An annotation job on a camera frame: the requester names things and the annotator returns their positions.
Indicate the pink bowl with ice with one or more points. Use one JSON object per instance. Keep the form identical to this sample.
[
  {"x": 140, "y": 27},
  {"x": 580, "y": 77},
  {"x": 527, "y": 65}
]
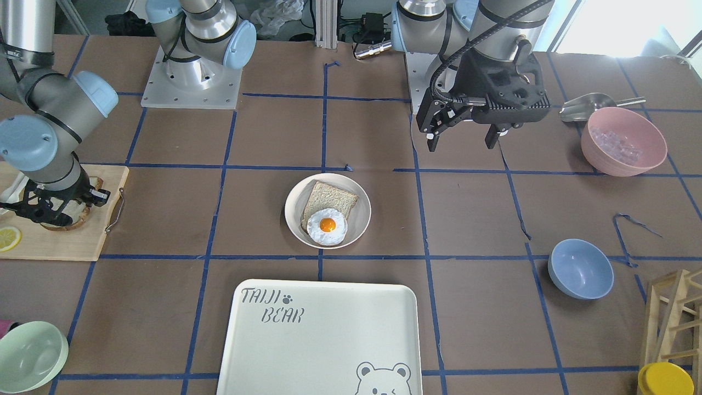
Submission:
[{"x": 622, "y": 143}]

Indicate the yellow mug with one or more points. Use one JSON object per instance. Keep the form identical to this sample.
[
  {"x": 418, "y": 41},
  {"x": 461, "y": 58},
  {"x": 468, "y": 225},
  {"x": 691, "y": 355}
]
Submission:
[{"x": 664, "y": 378}]

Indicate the white Taiji Bear tray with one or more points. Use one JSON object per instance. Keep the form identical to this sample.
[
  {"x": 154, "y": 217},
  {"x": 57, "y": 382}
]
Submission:
[{"x": 318, "y": 337}]

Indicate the wooden cup rack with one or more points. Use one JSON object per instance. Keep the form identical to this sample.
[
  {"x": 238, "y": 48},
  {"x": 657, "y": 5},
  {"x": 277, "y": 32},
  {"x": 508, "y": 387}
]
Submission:
[{"x": 672, "y": 309}]

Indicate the metal scoop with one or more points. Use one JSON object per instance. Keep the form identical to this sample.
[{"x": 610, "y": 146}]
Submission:
[{"x": 581, "y": 108}]

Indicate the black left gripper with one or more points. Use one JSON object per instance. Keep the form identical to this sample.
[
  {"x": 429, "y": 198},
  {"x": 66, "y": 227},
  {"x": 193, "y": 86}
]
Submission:
[{"x": 470, "y": 80}]

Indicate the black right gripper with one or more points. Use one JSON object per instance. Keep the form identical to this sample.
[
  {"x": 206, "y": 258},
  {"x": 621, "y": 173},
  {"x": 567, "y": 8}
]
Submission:
[{"x": 61, "y": 192}]

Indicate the wooden cutting board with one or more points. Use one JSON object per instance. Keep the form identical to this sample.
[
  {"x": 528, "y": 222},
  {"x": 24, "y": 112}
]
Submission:
[{"x": 83, "y": 244}]

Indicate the fried egg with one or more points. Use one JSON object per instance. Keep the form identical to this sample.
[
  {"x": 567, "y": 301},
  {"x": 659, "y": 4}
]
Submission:
[{"x": 327, "y": 227}]

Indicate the blue bowl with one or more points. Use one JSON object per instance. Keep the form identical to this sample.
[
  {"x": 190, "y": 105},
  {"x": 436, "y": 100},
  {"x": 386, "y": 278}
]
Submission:
[{"x": 580, "y": 270}]

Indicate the lemon slice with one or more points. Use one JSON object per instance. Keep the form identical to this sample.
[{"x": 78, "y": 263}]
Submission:
[{"x": 10, "y": 238}]

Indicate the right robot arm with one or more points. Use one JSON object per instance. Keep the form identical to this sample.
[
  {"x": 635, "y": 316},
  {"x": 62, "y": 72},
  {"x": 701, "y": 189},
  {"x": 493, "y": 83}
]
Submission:
[{"x": 200, "y": 42}]

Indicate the white round plate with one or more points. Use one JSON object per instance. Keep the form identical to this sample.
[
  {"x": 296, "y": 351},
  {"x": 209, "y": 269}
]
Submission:
[{"x": 358, "y": 219}]

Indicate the light green bowl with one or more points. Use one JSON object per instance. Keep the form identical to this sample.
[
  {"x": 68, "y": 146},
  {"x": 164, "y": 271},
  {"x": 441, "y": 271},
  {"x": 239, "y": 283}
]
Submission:
[{"x": 31, "y": 355}]

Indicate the bread slice on plate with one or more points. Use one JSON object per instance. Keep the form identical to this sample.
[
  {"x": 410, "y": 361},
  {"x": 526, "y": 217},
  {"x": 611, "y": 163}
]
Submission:
[{"x": 326, "y": 196}]

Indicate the bread slice from board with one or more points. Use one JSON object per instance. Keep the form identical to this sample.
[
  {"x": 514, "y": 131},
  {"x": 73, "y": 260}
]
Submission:
[{"x": 78, "y": 212}]

